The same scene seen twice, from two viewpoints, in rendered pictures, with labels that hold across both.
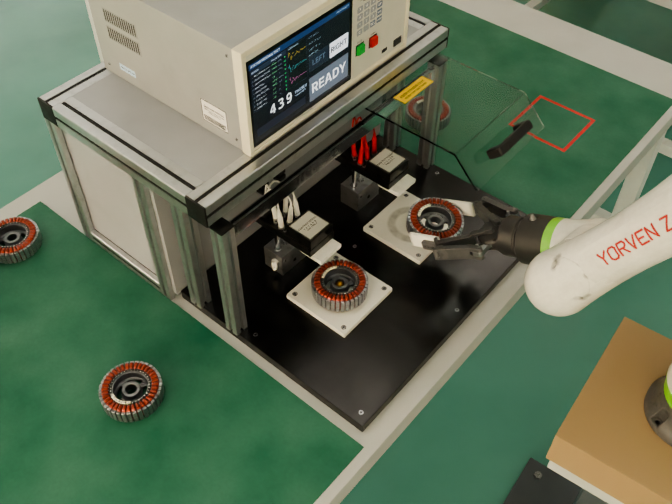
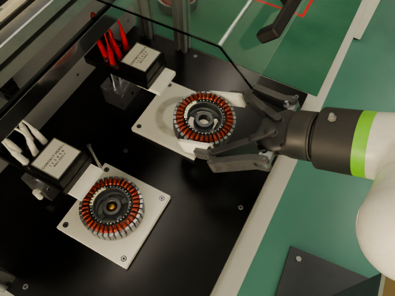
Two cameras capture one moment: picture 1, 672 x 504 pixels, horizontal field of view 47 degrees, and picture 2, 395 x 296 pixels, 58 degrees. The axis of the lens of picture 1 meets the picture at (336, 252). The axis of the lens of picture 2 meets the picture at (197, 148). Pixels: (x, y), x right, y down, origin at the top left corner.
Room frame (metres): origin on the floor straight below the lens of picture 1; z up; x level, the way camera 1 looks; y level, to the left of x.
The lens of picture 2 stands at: (0.71, -0.11, 1.41)
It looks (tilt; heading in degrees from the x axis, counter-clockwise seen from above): 60 degrees down; 348
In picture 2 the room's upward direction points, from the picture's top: straight up
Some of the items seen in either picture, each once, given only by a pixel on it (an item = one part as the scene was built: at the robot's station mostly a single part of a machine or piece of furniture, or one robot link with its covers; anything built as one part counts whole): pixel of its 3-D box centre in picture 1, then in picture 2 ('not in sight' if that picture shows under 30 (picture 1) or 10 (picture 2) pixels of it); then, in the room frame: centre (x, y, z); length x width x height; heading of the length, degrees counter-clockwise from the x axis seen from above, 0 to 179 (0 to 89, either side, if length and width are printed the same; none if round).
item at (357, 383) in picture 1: (371, 260); (144, 162); (1.07, -0.07, 0.76); 0.64 x 0.47 x 0.02; 140
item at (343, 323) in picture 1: (339, 292); (115, 212); (0.97, -0.01, 0.78); 0.15 x 0.15 x 0.01; 50
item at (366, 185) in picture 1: (360, 188); (122, 86); (1.24, -0.05, 0.80); 0.08 x 0.05 x 0.06; 140
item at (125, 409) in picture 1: (131, 391); not in sight; (0.74, 0.37, 0.77); 0.11 x 0.11 x 0.04
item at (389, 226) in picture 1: (411, 226); (180, 117); (1.15, -0.16, 0.78); 0.15 x 0.15 x 0.01; 50
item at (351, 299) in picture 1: (339, 285); (112, 207); (0.97, -0.01, 0.80); 0.11 x 0.11 x 0.04
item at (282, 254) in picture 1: (285, 250); (50, 174); (1.06, 0.10, 0.80); 0.08 x 0.05 x 0.06; 140
